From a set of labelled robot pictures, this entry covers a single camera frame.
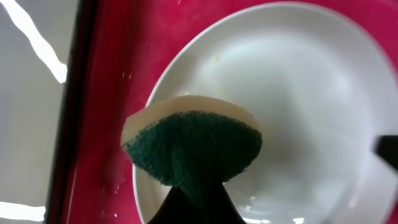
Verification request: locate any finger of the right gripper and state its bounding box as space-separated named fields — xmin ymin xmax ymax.
xmin=374 ymin=135 xmax=398 ymax=170

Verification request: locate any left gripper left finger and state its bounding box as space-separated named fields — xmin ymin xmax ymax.
xmin=148 ymin=187 xmax=199 ymax=224

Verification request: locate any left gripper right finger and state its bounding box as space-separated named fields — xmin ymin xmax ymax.
xmin=201 ymin=184 xmax=246 ymax=224

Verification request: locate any green yellow sponge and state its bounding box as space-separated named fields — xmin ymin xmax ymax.
xmin=121 ymin=95 xmax=262 ymax=207

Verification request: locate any white round plate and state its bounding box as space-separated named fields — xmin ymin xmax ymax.
xmin=147 ymin=1 xmax=397 ymax=223

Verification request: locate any red plastic tray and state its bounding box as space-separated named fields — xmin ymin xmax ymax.
xmin=57 ymin=0 xmax=397 ymax=223

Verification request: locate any black water tray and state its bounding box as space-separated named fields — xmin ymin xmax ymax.
xmin=0 ymin=0 xmax=100 ymax=224

